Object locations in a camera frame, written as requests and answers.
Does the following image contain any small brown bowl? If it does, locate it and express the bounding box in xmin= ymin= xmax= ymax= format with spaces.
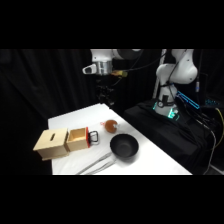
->
xmin=104 ymin=120 xmax=120 ymax=134

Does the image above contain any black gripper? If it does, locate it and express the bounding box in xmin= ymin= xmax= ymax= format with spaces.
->
xmin=96 ymin=75 xmax=116 ymax=108

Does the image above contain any black bowl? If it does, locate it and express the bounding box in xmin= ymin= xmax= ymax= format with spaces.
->
xmin=109 ymin=133 xmax=140 ymax=160

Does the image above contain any black curtain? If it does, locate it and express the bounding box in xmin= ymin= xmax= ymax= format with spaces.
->
xmin=0 ymin=49 xmax=224 ymax=176

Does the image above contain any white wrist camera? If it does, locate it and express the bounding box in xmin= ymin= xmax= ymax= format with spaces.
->
xmin=82 ymin=64 xmax=98 ymax=75

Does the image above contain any yellow cable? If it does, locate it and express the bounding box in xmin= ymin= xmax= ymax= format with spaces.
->
xmin=211 ymin=107 xmax=224 ymax=151

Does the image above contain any wooden drawer with red front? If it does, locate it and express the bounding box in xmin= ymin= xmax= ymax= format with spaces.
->
xmin=65 ymin=126 xmax=100 ymax=153

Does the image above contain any yellow wrist connector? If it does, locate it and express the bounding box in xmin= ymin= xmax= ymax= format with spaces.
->
xmin=111 ymin=69 xmax=128 ymax=79

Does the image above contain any wooden box with slot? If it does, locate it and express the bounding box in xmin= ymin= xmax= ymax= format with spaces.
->
xmin=32 ymin=128 xmax=70 ymax=162

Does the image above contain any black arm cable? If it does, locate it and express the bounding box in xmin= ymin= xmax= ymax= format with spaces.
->
xmin=113 ymin=49 xmax=168 ymax=88

